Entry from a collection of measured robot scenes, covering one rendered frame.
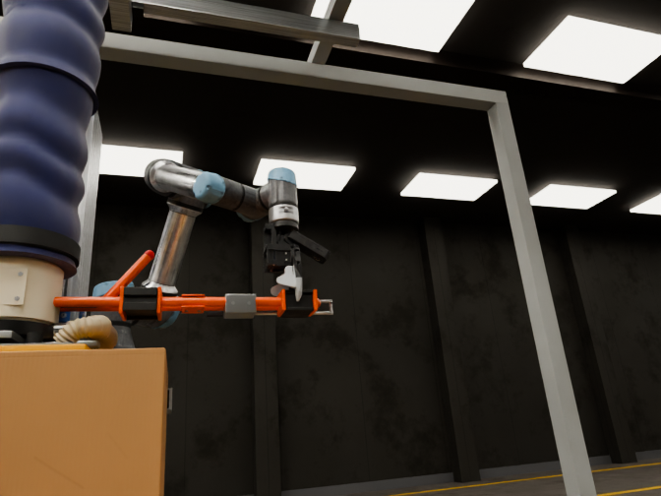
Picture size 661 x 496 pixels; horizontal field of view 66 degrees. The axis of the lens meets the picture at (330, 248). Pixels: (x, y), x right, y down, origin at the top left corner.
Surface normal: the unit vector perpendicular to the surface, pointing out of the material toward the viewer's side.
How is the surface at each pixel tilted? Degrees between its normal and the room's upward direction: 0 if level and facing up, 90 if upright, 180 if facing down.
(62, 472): 90
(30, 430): 90
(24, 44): 100
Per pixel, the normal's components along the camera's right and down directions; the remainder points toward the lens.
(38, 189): 0.66, -0.53
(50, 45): 0.47, -0.15
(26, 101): 0.17, -0.57
